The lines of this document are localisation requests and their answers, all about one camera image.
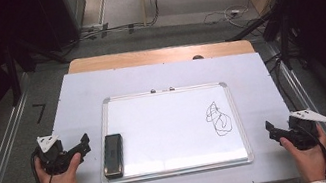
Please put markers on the large white table board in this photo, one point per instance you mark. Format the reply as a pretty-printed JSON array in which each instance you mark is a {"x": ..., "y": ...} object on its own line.
[{"x": 83, "y": 92}]

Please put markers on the wooden table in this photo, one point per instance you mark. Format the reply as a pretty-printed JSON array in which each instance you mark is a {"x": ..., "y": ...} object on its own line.
[{"x": 144, "y": 56}]

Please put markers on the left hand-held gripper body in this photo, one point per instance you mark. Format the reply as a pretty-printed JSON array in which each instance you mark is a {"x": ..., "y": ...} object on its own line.
[{"x": 52, "y": 156}]

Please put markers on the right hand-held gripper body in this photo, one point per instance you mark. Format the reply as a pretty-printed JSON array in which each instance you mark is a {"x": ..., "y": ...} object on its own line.
[{"x": 304, "y": 136}]

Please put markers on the black metal stand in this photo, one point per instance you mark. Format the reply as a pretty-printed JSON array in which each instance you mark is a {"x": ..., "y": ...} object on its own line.
[
  {"x": 284, "y": 36},
  {"x": 13, "y": 77}
]

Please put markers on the person's right hand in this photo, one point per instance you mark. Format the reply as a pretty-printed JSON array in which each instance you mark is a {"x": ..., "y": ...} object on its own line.
[{"x": 310, "y": 163}]

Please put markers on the black whiteboard eraser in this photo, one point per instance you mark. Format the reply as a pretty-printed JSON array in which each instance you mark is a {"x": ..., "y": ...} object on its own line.
[{"x": 113, "y": 156}]

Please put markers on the dark cabinet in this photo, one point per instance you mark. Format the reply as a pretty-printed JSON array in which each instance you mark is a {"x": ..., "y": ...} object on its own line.
[{"x": 62, "y": 14}]

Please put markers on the silver-framed whiteboard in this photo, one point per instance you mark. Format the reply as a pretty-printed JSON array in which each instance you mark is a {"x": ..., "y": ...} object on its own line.
[{"x": 174, "y": 130}]

